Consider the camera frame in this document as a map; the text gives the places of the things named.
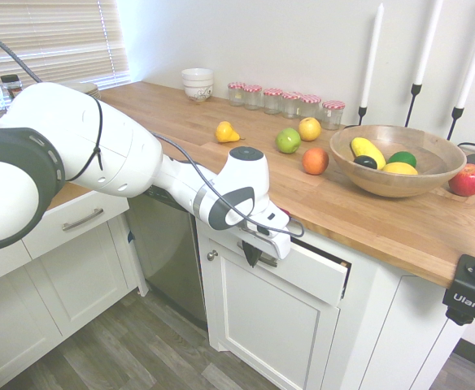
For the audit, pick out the patterned white bowl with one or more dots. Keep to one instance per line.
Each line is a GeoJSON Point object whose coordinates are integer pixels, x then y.
{"type": "Point", "coordinates": [198, 94]}

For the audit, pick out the white island cabinet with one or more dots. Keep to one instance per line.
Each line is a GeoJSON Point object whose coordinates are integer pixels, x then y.
{"type": "Point", "coordinates": [270, 325]}

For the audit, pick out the red apple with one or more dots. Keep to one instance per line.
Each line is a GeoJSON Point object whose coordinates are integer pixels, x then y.
{"type": "Point", "coordinates": [467, 180]}

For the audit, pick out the black Ulanzi clamp mount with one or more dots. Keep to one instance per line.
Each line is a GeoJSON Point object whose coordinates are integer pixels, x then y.
{"type": "Point", "coordinates": [469, 292]}

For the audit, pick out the glass jar red checkered lid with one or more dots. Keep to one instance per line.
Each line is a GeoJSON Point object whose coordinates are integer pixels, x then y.
{"type": "Point", "coordinates": [333, 115]}
{"type": "Point", "coordinates": [310, 106]}
{"type": "Point", "coordinates": [236, 95]}
{"type": "Point", "coordinates": [272, 102]}
{"type": "Point", "coordinates": [291, 106]}
{"type": "Point", "coordinates": [252, 98]}

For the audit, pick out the white window blinds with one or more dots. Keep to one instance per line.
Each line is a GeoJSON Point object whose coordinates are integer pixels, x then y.
{"type": "Point", "coordinates": [58, 40]}

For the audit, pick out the white drawer with wooden inside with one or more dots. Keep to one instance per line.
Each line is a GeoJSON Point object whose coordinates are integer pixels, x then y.
{"type": "Point", "coordinates": [315, 276]}

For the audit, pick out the stack of white plates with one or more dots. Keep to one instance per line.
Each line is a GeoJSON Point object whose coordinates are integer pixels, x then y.
{"type": "Point", "coordinates": [89, 89]}

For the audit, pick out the black avocado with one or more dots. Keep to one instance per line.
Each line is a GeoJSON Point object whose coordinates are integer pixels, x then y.
{"type": "Point", "coordinates": [365, 162]}

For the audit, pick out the green apple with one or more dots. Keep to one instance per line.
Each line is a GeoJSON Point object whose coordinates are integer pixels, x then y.
{"type": "Point", "coordinates": [288, 141]}

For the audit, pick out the yellow pear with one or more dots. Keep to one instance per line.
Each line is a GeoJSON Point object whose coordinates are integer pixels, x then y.
{"type": "Point", "coordinates": [225, 133]}

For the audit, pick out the stainless steel dishwasher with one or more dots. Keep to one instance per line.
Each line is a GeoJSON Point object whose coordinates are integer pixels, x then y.
{"type": "Point", "coordinates": [168, 252]}

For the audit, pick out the orange peach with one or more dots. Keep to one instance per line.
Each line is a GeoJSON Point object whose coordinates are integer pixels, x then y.
{"type": "Point", "coordinates": [315, 161]}

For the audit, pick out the red cloth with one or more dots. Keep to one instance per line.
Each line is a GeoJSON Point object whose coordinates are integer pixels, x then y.
{"type": "Point", "coordinates": [285, 212]}

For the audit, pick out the green lime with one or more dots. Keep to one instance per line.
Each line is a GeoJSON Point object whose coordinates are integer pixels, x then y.
{"type": "Point", "coordinates": [402, 158]}

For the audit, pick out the round metal cabinet knob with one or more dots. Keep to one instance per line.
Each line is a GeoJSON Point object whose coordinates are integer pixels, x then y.
{"type": "Point", "coordinates": [212, 255]}

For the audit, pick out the yellow banana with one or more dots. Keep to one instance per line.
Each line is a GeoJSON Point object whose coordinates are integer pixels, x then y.
{"type": "Point", "coordinates": [367, 151]}

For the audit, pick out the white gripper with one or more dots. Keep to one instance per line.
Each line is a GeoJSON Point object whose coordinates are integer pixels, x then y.
{"type": "Point", "coordinates": [276, 245]}

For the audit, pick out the large wooden bowl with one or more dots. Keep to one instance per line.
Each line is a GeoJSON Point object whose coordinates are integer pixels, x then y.
{"type": "Point", "coordinates": [384, 185]}

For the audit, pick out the white side cabinet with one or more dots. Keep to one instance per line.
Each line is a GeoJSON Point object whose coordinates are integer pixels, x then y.
{"type": "Point", "coordinates": [79, 276]}

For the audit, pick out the spice jar black lid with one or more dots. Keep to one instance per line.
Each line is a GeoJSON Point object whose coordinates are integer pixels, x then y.
{"type": "Point", "coordinates": [10, 83]}

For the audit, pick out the yellow lemon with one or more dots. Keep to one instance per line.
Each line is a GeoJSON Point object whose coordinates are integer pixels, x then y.
{"type": "Point", "coordinates": [400, 169]}

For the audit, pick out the yellow apple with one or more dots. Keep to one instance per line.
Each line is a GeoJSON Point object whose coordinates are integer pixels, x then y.
{"type": "Point", "coordinates": [310, 129]}

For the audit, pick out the plain white bowl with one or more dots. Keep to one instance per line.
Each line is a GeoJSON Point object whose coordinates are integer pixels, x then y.
{"type": "Point", "coordinates": [197, 76]}

